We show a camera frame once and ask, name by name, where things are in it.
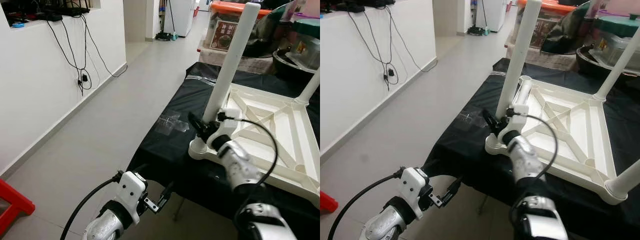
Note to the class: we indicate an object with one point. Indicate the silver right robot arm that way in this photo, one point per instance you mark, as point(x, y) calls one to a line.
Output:
point(530, 165)
point(245, 167)

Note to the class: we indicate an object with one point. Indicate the beige cloth covered bench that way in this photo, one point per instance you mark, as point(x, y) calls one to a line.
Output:
point(215, 60)
point(560, 59)

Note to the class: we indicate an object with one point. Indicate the container with green lid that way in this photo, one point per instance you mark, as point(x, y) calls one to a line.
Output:
point(309, 27)
point(620, 25)

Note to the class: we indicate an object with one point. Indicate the black tablecloth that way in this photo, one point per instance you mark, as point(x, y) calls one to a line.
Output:
point(465, 160)
point(165, 160)

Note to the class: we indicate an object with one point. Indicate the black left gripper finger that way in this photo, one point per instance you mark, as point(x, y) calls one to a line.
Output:
point(167, 195)
point(452, 190)

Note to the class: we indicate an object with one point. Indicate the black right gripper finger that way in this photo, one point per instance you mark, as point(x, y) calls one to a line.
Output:
point(197, 124)
point(492, 121)

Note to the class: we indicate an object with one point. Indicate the small black plug adapter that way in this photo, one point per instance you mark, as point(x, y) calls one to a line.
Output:
point(392, 74)
point(84, 78)

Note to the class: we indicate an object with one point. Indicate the black bag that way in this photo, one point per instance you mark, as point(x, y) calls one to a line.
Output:
point(570, 30)
point(275, 30)

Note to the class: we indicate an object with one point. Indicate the container with orange lid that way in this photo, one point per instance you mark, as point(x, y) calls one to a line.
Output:
point(227, 7)
point(555, 7)

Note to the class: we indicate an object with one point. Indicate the crumpled clear plastic film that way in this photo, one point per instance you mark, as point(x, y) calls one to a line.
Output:
point(202, 78)
point(500, 74)
point(172, 124)
point(472, 120)

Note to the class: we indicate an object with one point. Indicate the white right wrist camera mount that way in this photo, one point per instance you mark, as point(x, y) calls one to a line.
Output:
point(517, 122)
point(227, 125)

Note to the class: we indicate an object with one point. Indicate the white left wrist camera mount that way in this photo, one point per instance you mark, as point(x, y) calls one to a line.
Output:
point(131, 192)
point(414, 187)

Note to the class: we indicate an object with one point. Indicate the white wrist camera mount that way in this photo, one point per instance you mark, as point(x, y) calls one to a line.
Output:
point(414, 187)
point(227, 125)
point(517, 122)
point(131, 192)

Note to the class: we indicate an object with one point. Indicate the red plastic stool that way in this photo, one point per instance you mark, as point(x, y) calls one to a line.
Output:
point(327, 201)
point(15, 200)

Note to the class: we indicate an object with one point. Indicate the box with red print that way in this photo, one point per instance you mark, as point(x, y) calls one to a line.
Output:
point(542, 32)
point(222, 35)

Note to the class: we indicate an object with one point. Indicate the clear plastic storage box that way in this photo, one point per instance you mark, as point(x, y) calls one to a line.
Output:
point(307, 52)
point(612, 50)

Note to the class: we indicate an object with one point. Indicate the white ribbed plastic table top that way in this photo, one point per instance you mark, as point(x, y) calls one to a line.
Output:
point(565, 145)
point(285, 145)

